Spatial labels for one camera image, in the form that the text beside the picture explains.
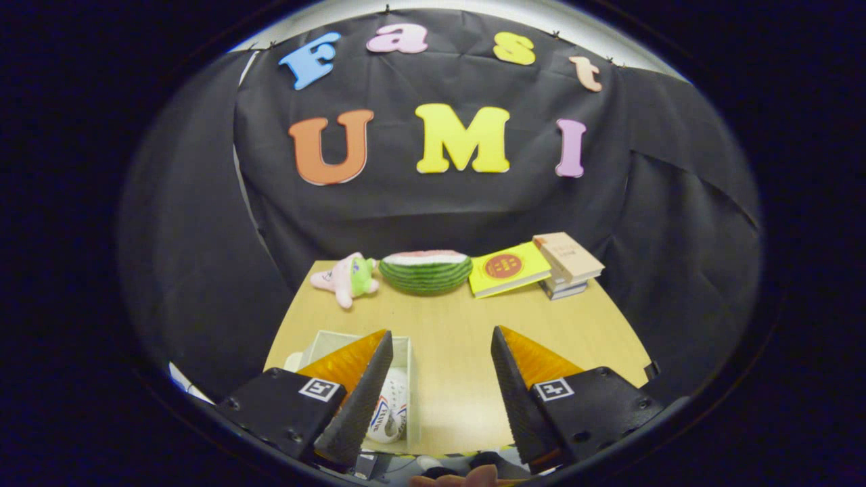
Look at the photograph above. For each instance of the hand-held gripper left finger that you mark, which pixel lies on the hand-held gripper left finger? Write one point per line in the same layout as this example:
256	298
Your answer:
358	406

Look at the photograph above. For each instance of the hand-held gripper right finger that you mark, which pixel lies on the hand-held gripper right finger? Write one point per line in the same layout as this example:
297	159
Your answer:
521	399

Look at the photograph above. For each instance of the white shoe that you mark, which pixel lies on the white shoe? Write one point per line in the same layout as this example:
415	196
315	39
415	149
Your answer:
392	406

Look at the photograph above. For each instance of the cream fabric storage box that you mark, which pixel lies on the cream fabric storage box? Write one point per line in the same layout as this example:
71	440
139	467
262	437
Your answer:
414	379

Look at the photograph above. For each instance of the grey books under beige book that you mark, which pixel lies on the grey books under beige book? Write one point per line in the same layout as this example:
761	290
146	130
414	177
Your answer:
565	289

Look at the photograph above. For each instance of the pink plush toy green hat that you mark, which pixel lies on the pink plush toy green hat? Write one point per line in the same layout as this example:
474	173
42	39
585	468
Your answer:
345	277

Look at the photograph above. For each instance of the yellow book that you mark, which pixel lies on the yellow book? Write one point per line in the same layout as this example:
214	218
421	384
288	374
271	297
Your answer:
507	267

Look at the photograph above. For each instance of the watermelon slice plush toy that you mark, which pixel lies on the watermelon slice plush toy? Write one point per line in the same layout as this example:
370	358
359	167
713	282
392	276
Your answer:
426	276

